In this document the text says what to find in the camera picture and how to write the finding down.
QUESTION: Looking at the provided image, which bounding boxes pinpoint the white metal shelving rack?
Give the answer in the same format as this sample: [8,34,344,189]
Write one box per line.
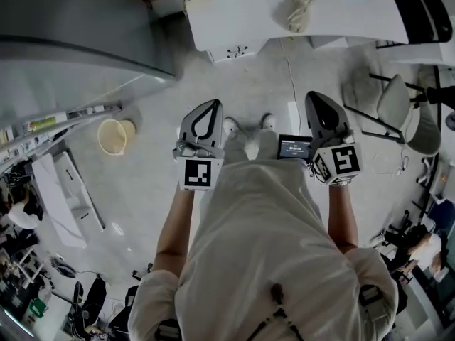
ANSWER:
[0,99,124,177]

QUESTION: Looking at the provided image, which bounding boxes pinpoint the beige plastic waste basket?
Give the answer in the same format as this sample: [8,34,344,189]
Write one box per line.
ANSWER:
[97,118,137,155]

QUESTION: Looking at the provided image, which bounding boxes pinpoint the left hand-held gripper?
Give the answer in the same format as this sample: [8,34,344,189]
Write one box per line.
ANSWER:
[173,99,225,192]

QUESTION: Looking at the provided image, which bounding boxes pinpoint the beige crumpled cloth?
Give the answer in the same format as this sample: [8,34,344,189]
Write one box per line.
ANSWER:
[272,0,316,33]

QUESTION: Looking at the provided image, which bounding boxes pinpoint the white power cable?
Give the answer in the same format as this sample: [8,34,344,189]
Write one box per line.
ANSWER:
[282,37,299,102]

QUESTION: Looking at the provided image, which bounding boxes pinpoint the grey chair black legs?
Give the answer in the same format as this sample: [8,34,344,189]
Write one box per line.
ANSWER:
[341,65,442,156]

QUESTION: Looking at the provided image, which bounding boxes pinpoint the white drawer with black handle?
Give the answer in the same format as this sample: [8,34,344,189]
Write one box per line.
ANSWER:
[207,40,266,63]

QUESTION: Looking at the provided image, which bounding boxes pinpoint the white marble pattern cabinet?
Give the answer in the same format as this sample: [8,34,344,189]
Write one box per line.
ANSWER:
[31,150,107,250]

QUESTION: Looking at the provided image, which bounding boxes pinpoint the green storage box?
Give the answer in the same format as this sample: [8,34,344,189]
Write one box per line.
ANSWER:
[30,298,49,318]

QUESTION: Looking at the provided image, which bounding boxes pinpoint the white desk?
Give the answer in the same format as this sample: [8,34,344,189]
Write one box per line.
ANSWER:
[177,0,410,63]

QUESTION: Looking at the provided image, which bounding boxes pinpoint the grey refrigerator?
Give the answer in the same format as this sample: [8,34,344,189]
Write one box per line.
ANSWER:
[0,0,181,127]

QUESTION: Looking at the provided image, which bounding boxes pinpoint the black screen device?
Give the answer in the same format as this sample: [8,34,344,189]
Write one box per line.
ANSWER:
[277,134,314,161]

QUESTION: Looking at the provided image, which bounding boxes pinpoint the black office chair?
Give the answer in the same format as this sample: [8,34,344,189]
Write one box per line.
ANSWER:
[390,0,455,45]

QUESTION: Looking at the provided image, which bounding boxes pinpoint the person's white shirt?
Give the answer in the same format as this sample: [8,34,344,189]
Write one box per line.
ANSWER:
[127,158,399,341]

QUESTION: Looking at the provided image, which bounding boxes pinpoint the person's right forearm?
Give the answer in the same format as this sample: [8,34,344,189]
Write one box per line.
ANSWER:
[326,183,360,254]

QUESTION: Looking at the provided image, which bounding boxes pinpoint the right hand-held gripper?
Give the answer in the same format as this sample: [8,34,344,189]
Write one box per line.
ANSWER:
[304,90,363,187]

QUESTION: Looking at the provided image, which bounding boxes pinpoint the white power strip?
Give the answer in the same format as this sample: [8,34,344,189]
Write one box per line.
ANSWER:
[286,100,307,134]

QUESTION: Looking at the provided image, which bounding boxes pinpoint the person's left forearm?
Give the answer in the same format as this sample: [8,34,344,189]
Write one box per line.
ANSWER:
[152,188,195,271]

